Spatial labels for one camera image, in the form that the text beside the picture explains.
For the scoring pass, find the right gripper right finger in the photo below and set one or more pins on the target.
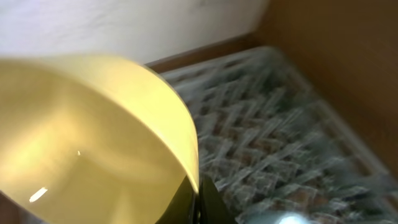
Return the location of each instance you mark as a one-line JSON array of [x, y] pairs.
[[212, 208]]

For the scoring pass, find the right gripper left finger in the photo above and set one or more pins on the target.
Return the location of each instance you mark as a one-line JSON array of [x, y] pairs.
[[181, 209]]

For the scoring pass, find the yellow bowl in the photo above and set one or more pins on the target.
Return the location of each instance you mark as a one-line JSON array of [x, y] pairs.
[[93, 139]]

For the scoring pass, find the blue cup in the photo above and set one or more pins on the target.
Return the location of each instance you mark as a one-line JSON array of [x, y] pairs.
[[278, 217]]

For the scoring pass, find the grey dishwasher rack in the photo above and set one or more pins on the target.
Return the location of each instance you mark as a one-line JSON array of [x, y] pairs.
[[270, 143]]

